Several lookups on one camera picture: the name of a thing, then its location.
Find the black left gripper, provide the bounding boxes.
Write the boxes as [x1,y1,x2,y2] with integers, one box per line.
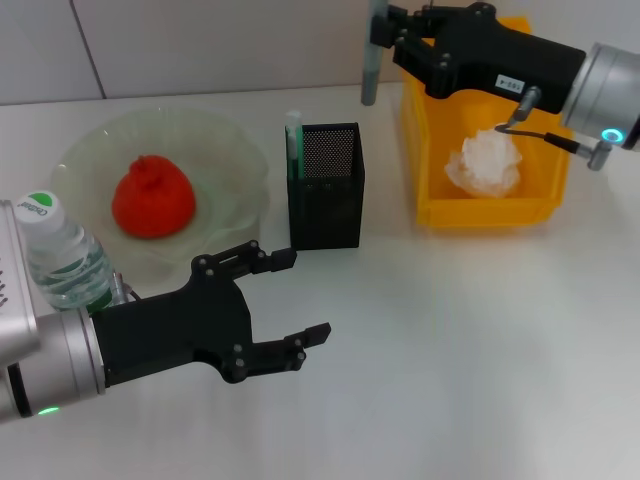
[92,239,333,386]

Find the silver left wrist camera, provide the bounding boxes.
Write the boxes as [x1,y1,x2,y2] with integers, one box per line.
[0,199,41,366]

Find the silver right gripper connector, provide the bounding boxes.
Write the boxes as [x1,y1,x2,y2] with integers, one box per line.
[507,85,544,125]

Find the yellow plastic bin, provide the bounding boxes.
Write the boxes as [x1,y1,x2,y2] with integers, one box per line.
[398,15,574,229]

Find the translucent glass fruit plate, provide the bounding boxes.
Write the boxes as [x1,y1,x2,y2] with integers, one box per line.
[49,106,272,286]

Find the clear green-label water bottle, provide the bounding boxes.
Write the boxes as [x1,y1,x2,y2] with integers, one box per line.
[13,189,117,314]

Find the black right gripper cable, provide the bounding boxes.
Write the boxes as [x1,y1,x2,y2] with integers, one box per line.
[493,121,581,151]

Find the silver right arm cable connector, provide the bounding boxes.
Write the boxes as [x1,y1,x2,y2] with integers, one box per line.
[573,138,615,172]

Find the white paper ball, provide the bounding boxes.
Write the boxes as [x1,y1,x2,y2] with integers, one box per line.
[443,127,525,199]

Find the black mesh pen holder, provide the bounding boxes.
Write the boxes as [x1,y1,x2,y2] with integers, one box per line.
[284,121,367,252]

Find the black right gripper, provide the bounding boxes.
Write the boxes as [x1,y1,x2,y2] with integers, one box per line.
[370,1,587,116]

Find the orange fruit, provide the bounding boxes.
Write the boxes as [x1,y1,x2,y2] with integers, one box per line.
[110,155,197,240]

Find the grey glitter pen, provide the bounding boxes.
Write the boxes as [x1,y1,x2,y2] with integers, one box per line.
[360,0,390,107]

